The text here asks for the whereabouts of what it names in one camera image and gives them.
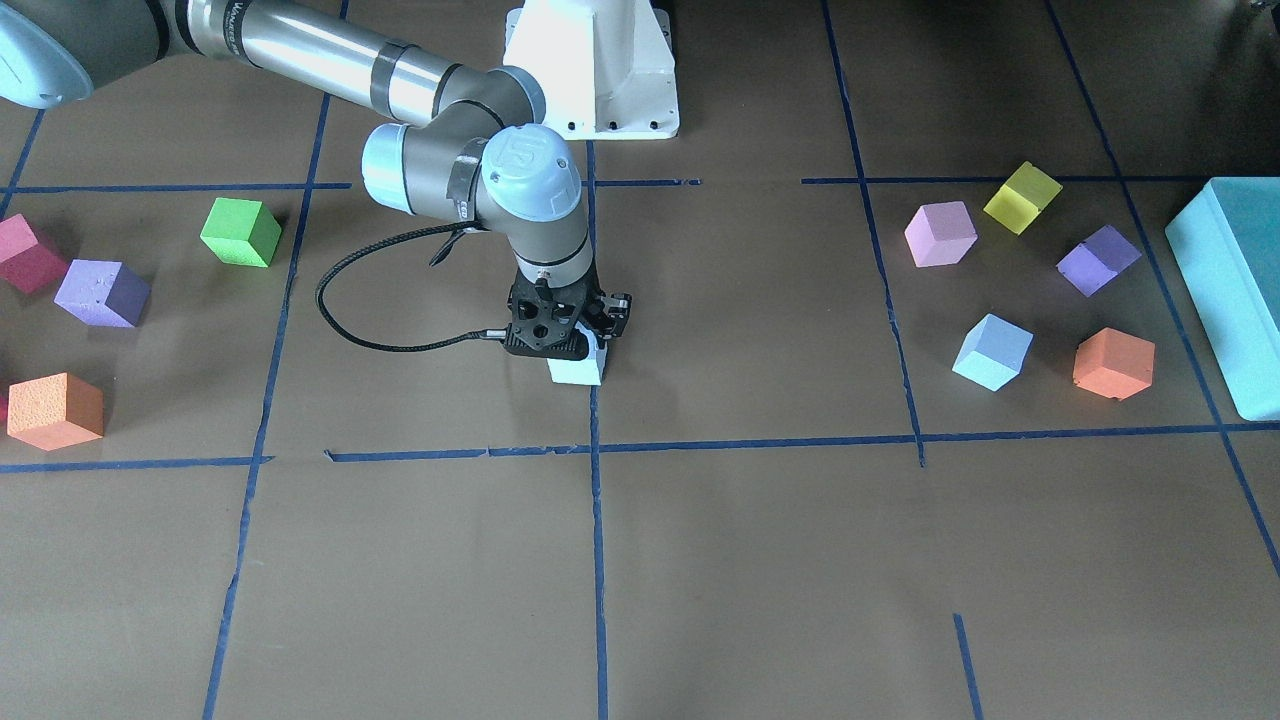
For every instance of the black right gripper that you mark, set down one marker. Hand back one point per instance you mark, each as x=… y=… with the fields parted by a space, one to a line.
x=614 y=311

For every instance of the light blue foam block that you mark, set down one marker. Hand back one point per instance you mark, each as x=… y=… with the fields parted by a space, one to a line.
x=585 y=372
x=993 y=352

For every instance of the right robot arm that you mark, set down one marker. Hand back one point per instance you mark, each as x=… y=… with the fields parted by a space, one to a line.
x=468 y=148

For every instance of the green foam block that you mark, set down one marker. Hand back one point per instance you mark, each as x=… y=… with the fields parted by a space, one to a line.
x=241 y=232

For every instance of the pink foam block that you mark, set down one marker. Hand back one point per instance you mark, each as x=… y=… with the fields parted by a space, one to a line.
x=940 y=233

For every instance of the purple foam block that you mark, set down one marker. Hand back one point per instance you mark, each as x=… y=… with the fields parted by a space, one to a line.
x=103 y=293
x=1097 y=260

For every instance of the yellow foam block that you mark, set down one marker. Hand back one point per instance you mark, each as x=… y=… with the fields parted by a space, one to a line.
x=1022 y=198

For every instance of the orange foam block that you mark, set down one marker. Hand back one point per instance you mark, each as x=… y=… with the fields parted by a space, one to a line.
x=1114 y=364
x=55 y=411

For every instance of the magenta foam block far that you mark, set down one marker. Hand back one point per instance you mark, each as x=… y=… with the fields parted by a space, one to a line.
x=29 y=261

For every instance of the teal plastic bin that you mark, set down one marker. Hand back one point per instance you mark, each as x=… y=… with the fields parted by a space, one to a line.
x=1226 y=242

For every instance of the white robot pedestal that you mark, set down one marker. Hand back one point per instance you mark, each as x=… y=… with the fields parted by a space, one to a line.
x=606 y=69

